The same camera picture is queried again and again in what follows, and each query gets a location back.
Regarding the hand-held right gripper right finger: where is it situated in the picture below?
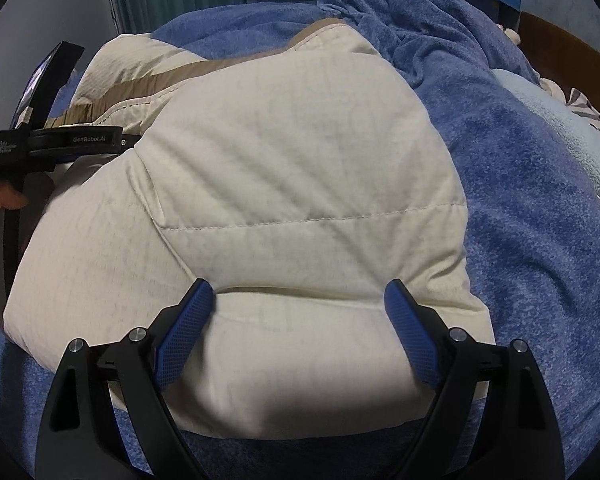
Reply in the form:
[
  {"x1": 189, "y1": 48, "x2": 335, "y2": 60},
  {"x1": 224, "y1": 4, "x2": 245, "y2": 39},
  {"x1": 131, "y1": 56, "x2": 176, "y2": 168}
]
[{"x1": 383, "y1": 278, "x2": 565, "y2": 480}]

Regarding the light blue pillow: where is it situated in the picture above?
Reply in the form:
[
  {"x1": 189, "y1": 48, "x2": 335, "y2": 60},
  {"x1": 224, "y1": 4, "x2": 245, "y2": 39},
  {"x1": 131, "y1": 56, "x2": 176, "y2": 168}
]
[{"x1": 492, "y1": 69, "x2": 600, "y2": 221}]

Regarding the blue fleece blanket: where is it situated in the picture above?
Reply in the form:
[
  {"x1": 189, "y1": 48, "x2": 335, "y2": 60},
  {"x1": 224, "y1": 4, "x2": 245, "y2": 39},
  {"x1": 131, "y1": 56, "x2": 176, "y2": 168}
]
[{"x1": 0, "y1": 0, "x2": 600, "y2": 480}]

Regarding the brown wooden bed frame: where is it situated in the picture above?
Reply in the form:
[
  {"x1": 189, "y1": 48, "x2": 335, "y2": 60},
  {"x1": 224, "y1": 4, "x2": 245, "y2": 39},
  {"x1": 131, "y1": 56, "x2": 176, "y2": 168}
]
[{"x1": 518, "y1": 10, "x2": 600, "y2": 123}]

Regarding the striped cloth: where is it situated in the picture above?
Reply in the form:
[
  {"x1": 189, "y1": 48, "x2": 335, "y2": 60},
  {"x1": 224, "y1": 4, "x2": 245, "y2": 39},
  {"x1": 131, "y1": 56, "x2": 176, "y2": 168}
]
[{"x1": 540, "y1": 77, "x2": 600, "y2": 141}]

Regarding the cream puffer jacket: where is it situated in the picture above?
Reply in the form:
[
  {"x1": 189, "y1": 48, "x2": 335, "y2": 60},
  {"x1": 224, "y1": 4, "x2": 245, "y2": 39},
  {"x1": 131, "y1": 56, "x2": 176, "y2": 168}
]
[{"x1": 2, "y1": 18, "x2": 496, "y2": 437}]

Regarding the person's left hand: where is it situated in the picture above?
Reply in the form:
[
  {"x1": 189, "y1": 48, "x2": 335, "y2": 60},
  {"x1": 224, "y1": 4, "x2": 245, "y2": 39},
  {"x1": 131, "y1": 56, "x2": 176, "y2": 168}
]
[{"x1": 0, "y1": 179, "x2": 30, "y2": 253}]

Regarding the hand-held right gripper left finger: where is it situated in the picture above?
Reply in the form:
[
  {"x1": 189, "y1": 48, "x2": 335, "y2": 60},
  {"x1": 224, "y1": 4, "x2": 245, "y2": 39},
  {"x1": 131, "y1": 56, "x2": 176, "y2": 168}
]
[{"x1": 35, "y1": 278, "x2": 217, "y2": 480}]

